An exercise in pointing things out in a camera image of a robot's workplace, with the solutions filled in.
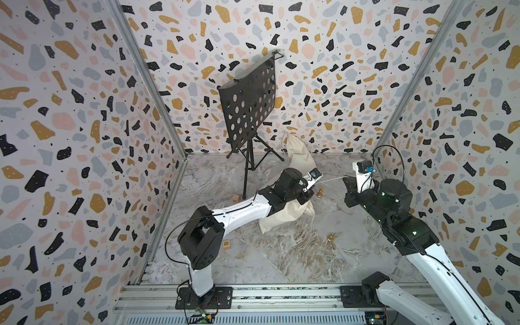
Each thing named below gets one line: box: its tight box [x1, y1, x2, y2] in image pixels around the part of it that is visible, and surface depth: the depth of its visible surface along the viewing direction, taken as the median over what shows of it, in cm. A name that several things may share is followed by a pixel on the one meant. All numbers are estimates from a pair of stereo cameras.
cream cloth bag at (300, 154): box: [285, 132, 317, 177], surface depth 115 cm
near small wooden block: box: [222, 239, 232, 250], surface depth 87 cm
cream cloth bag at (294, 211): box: [258, 199, 315, 235], surface depth 88 cm
